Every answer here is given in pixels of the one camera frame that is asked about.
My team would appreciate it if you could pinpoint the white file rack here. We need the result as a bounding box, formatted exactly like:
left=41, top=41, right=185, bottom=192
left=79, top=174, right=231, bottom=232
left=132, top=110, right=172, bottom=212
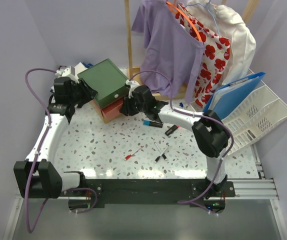
left=221, top=77, right=287, bottom=155

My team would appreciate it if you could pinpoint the black cap marker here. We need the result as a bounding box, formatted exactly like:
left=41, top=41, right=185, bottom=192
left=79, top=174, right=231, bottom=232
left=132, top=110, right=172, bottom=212
left=154, top=146, right=169, bottom=163
left=154, top=142, right=168, bottom=161

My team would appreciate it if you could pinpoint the orange clothes hanger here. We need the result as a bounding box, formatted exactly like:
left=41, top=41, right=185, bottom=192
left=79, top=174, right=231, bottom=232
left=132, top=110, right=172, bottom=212
left=166, top=0, right=202, bottom=42

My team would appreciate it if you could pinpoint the three-drawer desk organizer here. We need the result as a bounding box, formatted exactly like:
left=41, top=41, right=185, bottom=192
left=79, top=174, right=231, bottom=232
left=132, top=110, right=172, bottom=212
left=77, top=58, right=129, bottom=123

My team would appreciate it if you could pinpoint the red cap marker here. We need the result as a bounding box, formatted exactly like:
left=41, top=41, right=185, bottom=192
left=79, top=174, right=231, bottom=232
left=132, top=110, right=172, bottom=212
left=125, top=146, right=143, bottom=161

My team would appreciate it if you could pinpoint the blue highlighter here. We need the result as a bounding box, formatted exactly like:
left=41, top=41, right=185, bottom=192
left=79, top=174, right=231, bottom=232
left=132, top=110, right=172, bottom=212
left=143, top=120, right=163, bottom=128

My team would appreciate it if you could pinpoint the blue document folder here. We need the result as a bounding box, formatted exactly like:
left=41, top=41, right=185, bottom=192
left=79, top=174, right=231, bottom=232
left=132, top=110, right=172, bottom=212
left=203, top=72, right=266, bottom=120

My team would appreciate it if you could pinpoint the black cap marker upper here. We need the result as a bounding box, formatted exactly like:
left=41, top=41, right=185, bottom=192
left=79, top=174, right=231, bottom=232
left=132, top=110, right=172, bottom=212
left=154, top=142, right=168, bottom=161

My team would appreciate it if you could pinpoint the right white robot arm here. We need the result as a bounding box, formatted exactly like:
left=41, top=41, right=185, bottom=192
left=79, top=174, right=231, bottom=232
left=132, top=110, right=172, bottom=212
left=120, top=80, right=233, bottom=197

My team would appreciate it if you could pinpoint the wooden clothes rack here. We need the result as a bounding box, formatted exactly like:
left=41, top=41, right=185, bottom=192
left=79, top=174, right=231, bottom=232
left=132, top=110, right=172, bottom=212
left=123, top=0, right=261, bottom=101

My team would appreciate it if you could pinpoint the light blue clothes hanger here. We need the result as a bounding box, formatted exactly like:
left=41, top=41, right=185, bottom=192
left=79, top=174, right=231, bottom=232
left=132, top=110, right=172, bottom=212
left=205, top=0, right=221, bottom=37

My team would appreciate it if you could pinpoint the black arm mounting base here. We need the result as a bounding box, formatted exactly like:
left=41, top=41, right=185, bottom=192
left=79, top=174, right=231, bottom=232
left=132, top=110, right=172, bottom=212
left=60, top=178, right=236, bottom=208

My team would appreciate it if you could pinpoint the red floral dress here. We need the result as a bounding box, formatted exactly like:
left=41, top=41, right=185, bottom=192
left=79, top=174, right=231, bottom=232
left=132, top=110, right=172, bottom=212
left=176, top=3, right=231, bottom=108

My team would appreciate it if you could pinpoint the pink highlighter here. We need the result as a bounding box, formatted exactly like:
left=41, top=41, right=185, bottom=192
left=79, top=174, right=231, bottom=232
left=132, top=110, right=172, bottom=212
left=165, top=125, right=179, bottom=136

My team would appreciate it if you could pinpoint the folded white cloth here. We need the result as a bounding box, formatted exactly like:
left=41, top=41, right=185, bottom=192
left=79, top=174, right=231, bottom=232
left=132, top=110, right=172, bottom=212
left=59, top=62, right=87, bottom=75

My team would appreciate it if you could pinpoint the black cap marker lower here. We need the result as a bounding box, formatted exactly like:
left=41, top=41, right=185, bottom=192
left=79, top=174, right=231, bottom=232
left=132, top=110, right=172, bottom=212
left=154, top=146, right=169, bottom=163

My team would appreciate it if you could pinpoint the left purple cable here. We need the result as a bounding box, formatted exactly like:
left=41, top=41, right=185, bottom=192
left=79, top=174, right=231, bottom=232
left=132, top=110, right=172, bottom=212
left=24, top=67, right=99, bottom=234

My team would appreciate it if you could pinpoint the cream white shirt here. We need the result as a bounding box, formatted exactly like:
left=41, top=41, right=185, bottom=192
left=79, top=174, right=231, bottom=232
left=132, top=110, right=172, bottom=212
left=185, top=0, right=257, bottom=85

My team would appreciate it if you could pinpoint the purple t-shirt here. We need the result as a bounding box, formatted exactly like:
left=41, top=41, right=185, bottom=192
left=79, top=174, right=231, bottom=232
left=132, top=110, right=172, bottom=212
left=131, top=0, right=205, bottom=104

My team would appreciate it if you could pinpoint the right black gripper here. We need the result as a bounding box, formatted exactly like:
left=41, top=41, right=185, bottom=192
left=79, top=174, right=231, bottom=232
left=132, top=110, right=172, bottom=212
left=120, top=92, right=148, bottom=117

